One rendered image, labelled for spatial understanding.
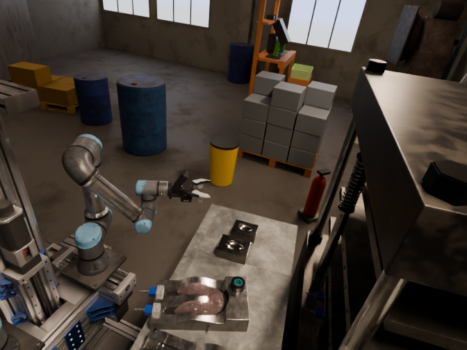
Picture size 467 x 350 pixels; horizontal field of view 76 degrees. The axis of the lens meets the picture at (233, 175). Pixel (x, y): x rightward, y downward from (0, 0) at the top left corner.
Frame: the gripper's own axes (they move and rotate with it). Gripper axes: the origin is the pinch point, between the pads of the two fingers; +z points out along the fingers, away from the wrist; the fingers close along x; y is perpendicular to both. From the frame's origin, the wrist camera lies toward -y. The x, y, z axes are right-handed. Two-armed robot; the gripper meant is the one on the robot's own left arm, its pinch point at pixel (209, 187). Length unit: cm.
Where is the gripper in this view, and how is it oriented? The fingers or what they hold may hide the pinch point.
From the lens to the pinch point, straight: 147.1
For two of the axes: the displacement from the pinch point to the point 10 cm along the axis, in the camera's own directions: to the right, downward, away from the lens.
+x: 0.5, 6.6, -7.5
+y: -1.2, 7.5, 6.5
